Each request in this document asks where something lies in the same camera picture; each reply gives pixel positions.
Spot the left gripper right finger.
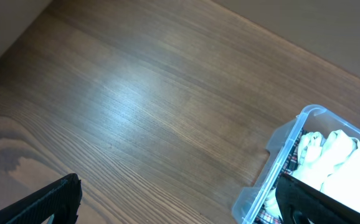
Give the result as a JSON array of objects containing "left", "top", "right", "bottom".
[{"left": 275, "top": 174, "right": 360, "bottom": 224}]

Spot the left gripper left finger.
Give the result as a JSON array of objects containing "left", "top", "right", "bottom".
[{"left": 0, "top": 173, "right": 82, "bottom": 224}]

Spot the red plaid shirt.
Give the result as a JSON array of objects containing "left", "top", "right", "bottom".
[{"left": 253, "top": 129, "right": 307, "bottom": 224}]

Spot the cream white garment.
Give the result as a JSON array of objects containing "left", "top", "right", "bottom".
[{"left": 263, "top": 129, "right": 360, "bottom": 218}]

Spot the clear plastic storage container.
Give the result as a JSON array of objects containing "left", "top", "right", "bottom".
[{"left": 232, "top": 105, "right": 360, "bottom": 224}]

